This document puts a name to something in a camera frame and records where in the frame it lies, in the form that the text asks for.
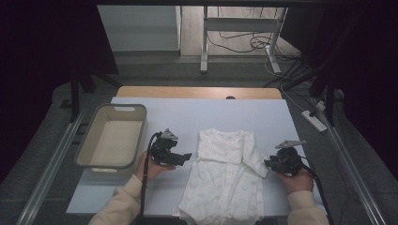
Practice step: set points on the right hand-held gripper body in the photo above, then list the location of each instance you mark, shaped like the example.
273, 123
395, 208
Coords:
291, 161

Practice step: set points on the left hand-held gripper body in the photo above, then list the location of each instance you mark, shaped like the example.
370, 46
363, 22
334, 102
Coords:
162, 150

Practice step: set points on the beige basket with grey rim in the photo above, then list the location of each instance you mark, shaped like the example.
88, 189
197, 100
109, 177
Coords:
115, 143

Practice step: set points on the white baby romper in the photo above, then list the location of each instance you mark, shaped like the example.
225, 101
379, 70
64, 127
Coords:
225, 178

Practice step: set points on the person's left hand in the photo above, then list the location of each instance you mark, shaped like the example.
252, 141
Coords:
150, 170

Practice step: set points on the person's right hand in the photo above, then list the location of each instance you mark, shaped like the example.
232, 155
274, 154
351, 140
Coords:
298, 184

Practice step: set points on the white power strip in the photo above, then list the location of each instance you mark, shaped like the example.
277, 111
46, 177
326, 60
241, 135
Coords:
313, 121

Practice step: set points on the white cabinet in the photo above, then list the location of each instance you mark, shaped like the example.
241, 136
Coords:
140, 28

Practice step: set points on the dark curtain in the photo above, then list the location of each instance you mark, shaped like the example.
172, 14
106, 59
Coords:
369, 62
31, 62

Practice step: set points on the aluminium rail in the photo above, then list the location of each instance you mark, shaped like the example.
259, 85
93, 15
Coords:
47, 175
356, 178

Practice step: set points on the white metal desk frame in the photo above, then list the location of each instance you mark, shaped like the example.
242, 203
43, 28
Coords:
237, 24

